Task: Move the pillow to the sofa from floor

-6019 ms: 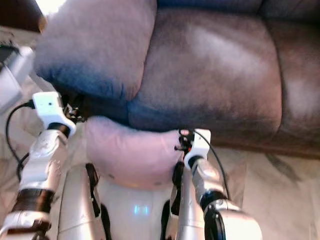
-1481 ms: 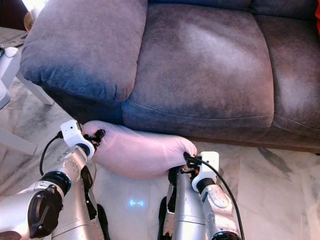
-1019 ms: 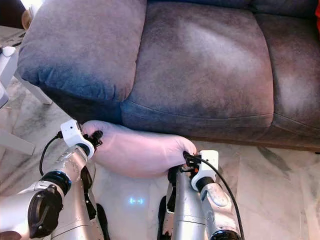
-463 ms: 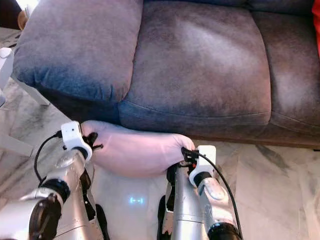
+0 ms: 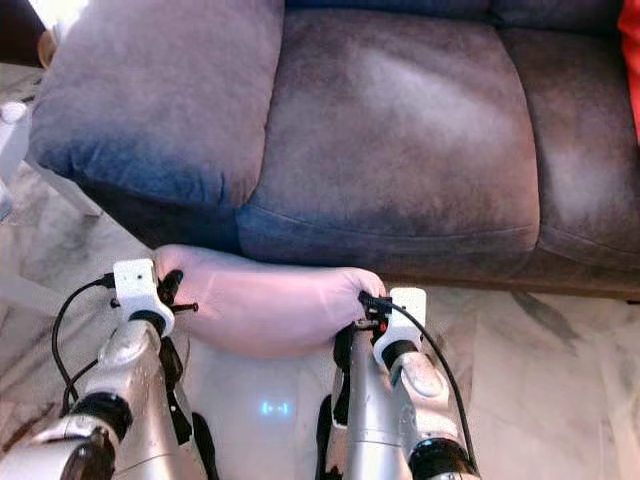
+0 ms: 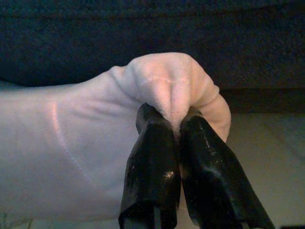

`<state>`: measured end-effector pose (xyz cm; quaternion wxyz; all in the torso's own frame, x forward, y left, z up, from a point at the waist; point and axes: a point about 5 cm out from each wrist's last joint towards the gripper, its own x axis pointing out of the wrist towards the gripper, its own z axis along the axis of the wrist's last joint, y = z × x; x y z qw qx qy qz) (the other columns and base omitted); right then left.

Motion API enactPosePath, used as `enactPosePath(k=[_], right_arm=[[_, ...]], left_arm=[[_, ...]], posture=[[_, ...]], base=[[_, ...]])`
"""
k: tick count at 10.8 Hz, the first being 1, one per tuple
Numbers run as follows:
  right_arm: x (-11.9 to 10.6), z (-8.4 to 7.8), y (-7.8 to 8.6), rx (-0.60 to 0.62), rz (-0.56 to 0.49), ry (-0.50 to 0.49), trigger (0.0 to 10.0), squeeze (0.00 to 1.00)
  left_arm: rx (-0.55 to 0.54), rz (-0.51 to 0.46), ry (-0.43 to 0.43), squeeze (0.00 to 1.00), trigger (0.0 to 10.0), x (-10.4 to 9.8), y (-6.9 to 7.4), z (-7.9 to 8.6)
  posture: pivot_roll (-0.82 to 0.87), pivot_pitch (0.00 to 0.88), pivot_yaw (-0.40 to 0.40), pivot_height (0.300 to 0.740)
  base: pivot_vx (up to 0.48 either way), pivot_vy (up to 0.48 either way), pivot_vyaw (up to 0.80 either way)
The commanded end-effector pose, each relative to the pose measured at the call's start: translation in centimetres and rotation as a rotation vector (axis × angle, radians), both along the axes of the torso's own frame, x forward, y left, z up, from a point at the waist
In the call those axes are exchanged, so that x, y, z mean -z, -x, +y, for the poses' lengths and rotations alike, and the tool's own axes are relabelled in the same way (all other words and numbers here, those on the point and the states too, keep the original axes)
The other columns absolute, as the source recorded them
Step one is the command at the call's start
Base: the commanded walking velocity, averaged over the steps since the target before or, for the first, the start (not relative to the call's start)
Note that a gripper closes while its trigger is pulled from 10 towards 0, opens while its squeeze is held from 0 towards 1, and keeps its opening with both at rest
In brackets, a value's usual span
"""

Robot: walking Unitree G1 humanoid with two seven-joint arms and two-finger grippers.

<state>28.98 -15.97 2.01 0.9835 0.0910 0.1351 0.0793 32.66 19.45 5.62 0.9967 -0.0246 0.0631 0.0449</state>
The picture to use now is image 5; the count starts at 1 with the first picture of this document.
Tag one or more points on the pink cat face pillow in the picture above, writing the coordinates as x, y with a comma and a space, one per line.
260, 305

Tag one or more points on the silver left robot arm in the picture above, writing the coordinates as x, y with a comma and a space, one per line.
130, 355

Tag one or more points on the dark grey fabric sofa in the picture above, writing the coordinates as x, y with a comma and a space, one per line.
390, 150

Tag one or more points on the red pillow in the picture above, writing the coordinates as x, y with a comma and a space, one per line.
632, 70

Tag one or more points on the brown wicker basket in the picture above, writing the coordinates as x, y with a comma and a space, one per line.
46, 50

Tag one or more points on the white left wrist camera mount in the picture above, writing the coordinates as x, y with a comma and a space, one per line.
135, 282

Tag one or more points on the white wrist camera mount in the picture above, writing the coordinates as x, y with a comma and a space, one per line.
135, 282
408, 305

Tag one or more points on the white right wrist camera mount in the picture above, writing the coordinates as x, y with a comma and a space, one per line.
408, 305

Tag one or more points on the dark brown wooden door frame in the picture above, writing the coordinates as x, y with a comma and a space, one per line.
20, 28

